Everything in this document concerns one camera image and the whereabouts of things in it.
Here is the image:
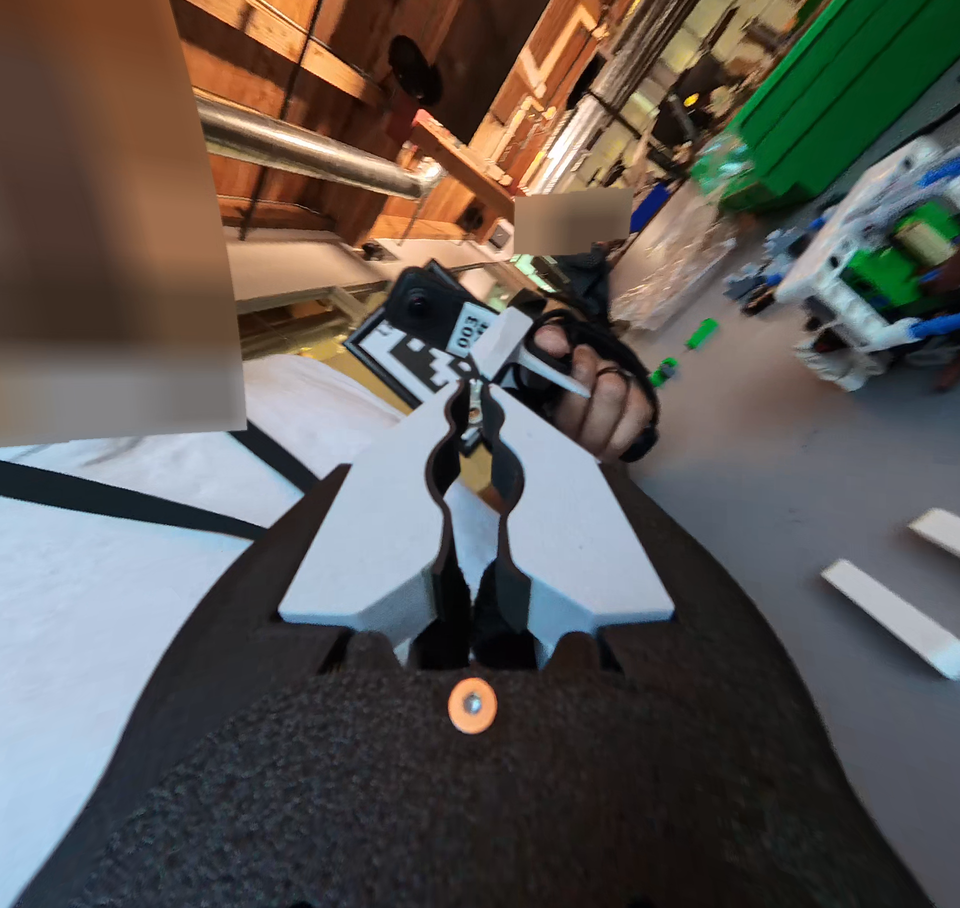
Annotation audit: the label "silver ventilation duct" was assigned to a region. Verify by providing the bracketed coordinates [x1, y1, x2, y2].
[568, 0, 681, 168]

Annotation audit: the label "black strap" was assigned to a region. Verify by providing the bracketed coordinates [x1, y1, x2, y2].
[0, 428, 320, 543]

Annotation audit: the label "person's left hand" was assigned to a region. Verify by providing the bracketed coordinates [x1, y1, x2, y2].
[534, 323, 645, 465]

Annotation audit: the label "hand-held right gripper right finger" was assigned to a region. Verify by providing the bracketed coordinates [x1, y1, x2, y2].
[476, 381, 675, 665]

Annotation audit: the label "large green crate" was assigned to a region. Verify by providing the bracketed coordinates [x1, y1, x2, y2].
[716, 0, 960, 212]

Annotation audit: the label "grey and blue lego pieces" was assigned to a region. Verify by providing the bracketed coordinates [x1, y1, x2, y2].
[722, 225, 793, 318]

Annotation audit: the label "person's white clothing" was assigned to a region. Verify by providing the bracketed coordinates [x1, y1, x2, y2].
[0, 356, 410, 908]

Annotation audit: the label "metal pipe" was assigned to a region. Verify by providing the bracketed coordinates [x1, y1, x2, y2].
[196, 94, 448, 203]

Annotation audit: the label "long white lego beam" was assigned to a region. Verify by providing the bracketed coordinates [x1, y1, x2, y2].
[820, 559, 960, 681]
[907, 508, 960, 558]

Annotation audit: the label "lego truck model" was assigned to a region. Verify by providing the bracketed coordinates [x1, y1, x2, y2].
[772, 135, 960, 393]

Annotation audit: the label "black round lamp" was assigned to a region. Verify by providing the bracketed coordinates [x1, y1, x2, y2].
[388, 34, 442, 108]

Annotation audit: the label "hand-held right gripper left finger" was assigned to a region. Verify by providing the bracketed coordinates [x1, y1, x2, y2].
[279, 381, 470, 665]

